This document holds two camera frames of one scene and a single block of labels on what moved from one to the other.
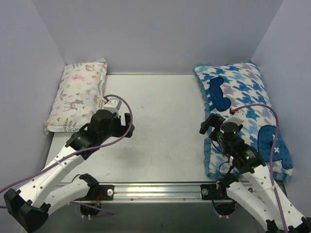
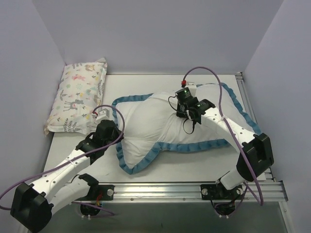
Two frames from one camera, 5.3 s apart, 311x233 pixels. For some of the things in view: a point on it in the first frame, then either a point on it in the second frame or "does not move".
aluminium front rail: x=155 y=191 does not move
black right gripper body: x=209 y=124 to x=181 y=112
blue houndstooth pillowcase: x=241 y=87 to x=146 y=124
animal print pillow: x=79 y=95 does not move
